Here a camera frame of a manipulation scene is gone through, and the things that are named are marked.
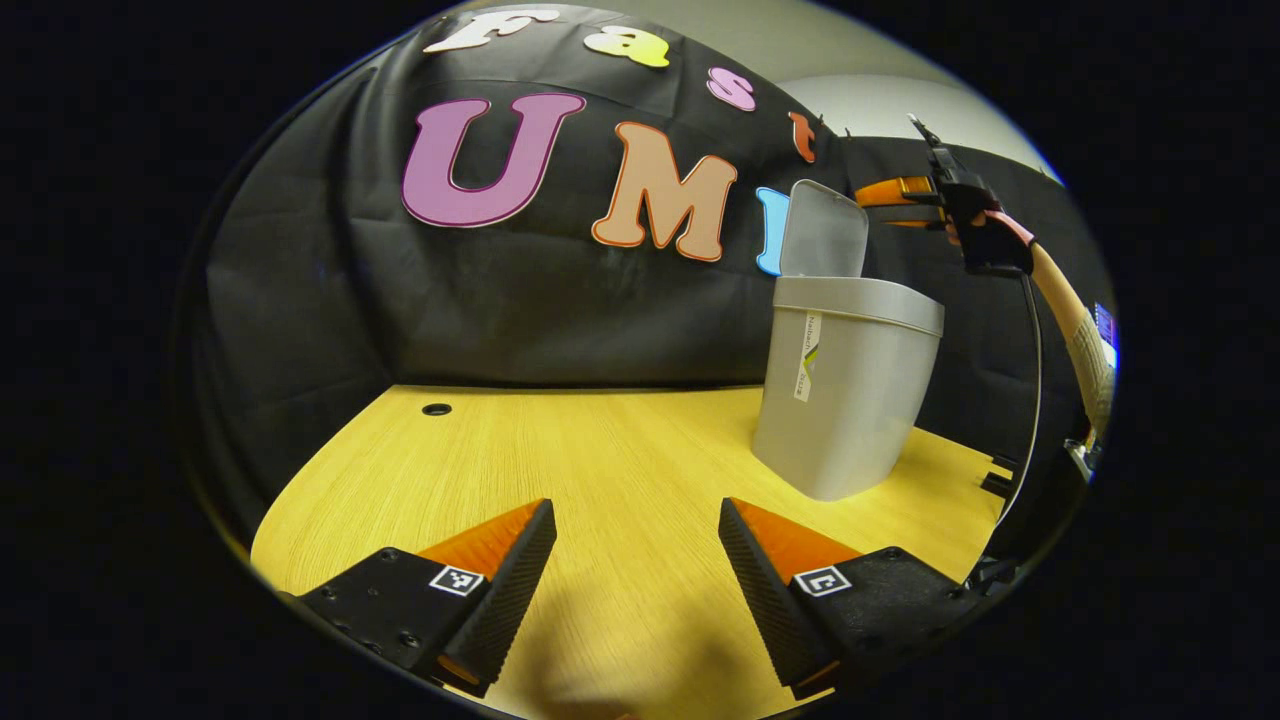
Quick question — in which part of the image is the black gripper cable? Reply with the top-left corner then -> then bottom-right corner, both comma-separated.
965,272 -> 1045,586

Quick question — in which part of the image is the wooden desktop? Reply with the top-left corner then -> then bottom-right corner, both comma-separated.
250,385 -> 1013,720

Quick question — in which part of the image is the grey desktop garbage bin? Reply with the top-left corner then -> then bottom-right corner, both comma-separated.
752,179 -> 945,502

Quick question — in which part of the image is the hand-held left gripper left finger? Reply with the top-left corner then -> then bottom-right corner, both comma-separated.
297,498 -> 558,699

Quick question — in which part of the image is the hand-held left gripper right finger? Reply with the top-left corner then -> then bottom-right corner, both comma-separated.
718,497 -> 986,701

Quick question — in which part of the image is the black backdrop cloth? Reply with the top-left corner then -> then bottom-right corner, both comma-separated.
190,5 -> 1111,541

